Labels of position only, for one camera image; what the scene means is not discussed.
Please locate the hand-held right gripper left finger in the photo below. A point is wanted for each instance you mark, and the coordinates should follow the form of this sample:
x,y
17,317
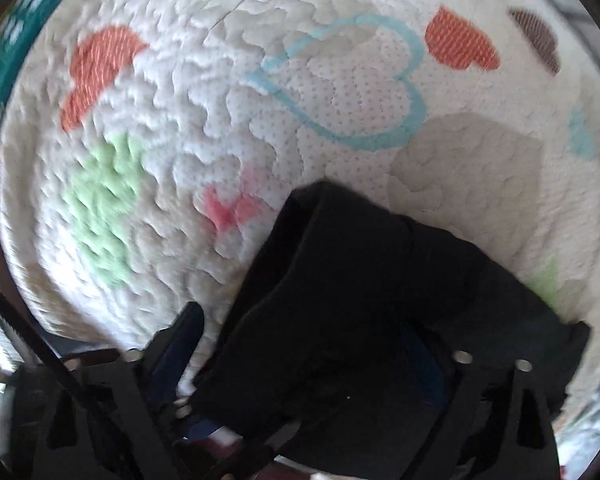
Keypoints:
x,y
180,355

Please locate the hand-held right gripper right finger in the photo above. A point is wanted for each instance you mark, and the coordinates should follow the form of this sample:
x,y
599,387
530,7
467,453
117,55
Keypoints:
x,y
427,367

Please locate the black pants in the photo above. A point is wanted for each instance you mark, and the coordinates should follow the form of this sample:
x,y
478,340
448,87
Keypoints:
x,y
355,285

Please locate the white heart-print quilt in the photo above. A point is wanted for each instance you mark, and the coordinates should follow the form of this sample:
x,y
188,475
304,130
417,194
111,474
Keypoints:
x,y
205,110

